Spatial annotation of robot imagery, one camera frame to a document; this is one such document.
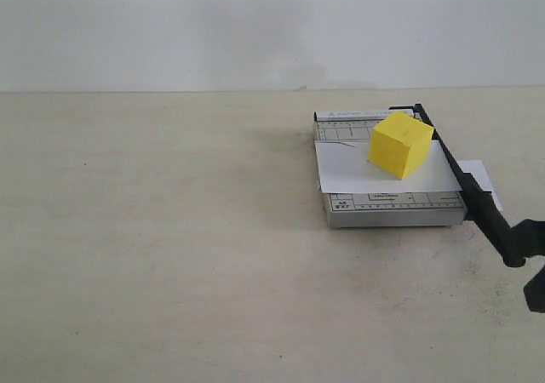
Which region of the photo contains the black cutter blade arm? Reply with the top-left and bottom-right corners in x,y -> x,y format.
388,104 -> 526,268

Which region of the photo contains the yellow foam cube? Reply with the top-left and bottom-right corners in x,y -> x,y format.
367,111 -> 434,180

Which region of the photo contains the white paper strip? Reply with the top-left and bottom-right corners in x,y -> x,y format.
314,140 -> 461,194

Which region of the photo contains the grey metal paper cutter base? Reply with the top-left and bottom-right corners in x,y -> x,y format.
313,107 -> 468,231

